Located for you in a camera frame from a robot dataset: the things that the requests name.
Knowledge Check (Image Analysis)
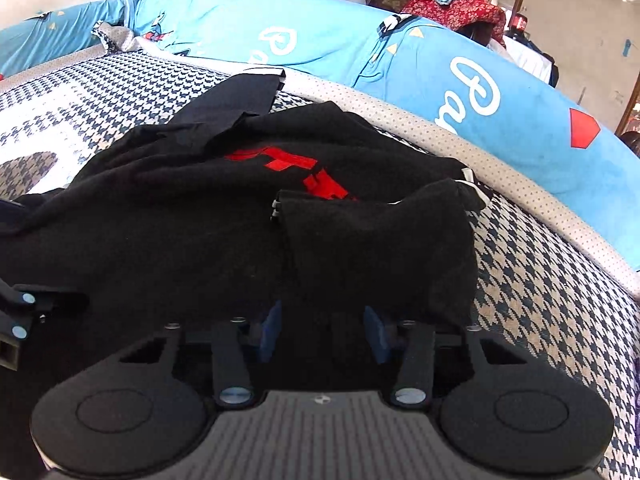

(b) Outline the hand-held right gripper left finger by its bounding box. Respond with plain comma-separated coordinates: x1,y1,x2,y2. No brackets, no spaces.
119,301,284,408

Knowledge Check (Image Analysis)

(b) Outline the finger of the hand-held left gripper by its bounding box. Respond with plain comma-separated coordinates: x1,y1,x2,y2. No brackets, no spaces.
0,275,91,373

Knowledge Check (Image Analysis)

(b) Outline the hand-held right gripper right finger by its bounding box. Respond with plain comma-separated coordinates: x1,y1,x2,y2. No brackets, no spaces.
362,305,524,407

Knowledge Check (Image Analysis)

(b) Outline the black t-shirt with red print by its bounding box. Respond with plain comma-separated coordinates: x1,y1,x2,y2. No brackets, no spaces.
0,67,493,480

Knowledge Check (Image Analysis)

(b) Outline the houndstooth bed mat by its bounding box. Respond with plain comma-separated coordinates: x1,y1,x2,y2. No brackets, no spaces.
0,52,640,480

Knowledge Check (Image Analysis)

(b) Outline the blue printed quilt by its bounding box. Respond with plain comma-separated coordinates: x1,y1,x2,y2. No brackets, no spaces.
0,0,640,251

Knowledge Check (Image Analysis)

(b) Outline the white tablecloth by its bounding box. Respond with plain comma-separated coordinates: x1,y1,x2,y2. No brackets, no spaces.
502,35,556,83

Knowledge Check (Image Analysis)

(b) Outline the red floral cloth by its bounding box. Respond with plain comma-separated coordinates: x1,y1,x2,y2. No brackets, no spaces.
402,0,508,46

